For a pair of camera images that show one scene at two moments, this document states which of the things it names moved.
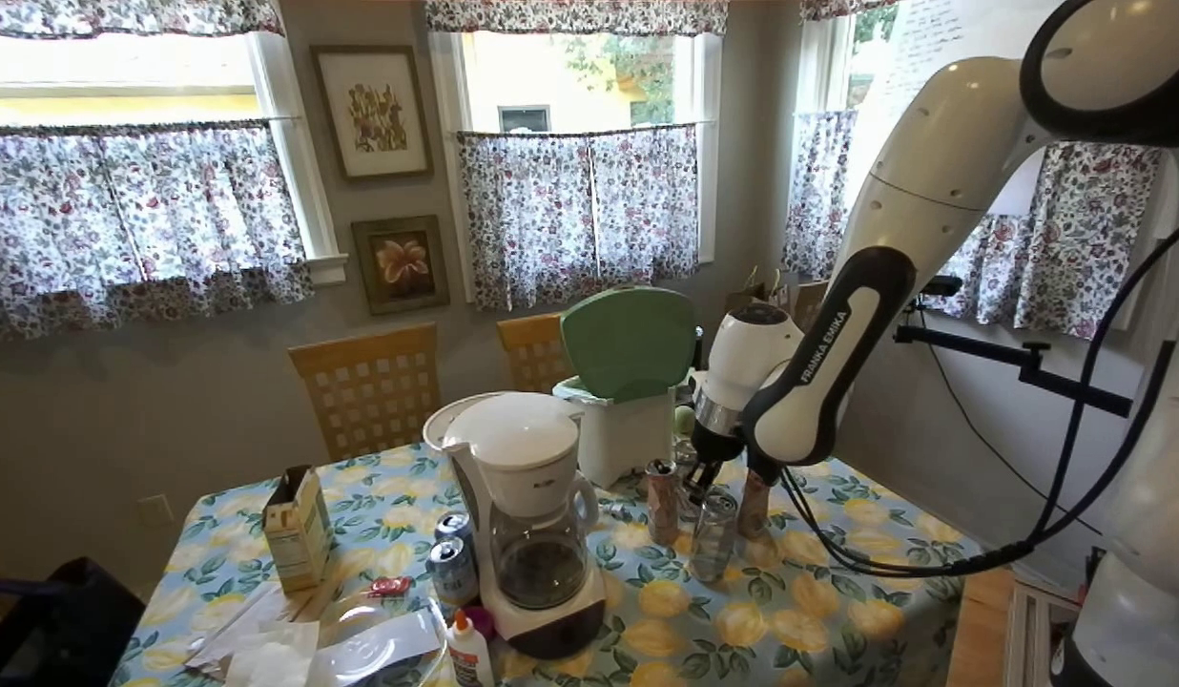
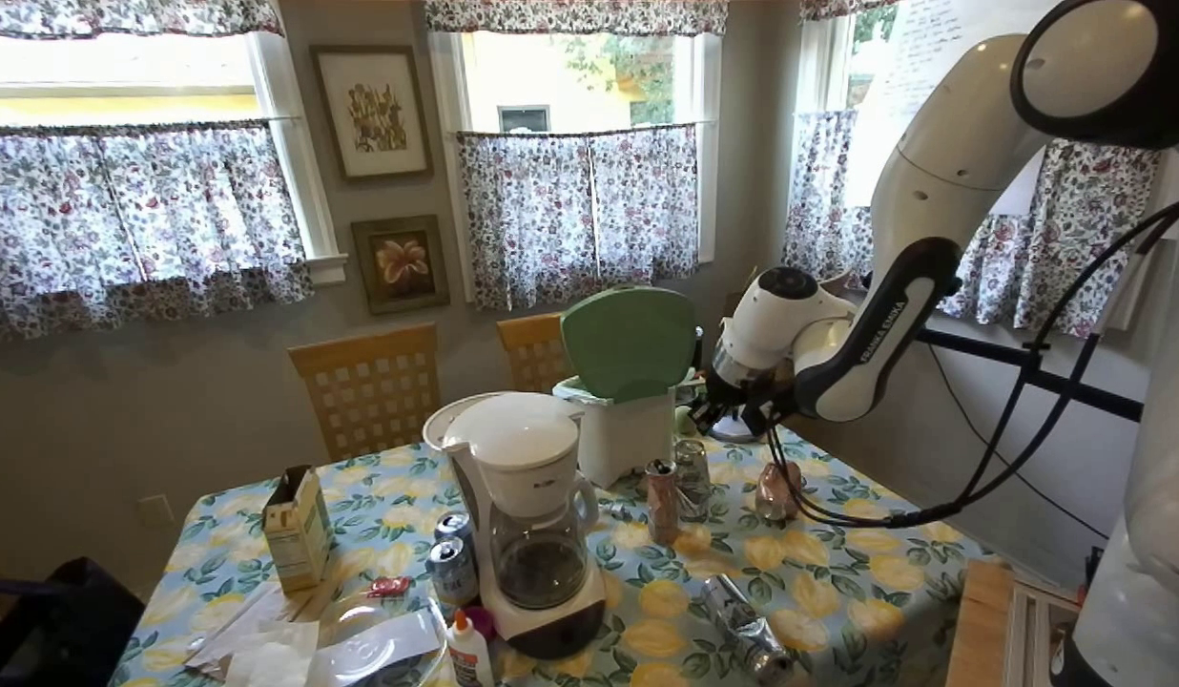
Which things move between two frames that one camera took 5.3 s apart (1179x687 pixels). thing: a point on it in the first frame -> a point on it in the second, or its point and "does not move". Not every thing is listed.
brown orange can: (666, 505) does not move
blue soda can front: (453, 575) does not move
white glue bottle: (471, 662) does not move
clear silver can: (714, 539) -> (741, 626)
